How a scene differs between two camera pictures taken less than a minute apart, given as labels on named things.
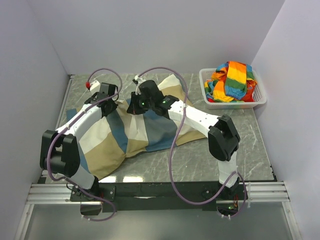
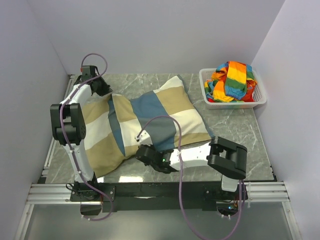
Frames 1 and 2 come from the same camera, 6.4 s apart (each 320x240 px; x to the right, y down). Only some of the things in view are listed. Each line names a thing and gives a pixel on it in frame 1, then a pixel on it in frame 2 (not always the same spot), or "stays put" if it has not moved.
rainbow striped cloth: [233, 81] stays put
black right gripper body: [140, 104] to [151, 147]
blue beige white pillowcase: [117, 136] stays put
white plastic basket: [206, 74] stays put
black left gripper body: [113, 106] to [103, 88]
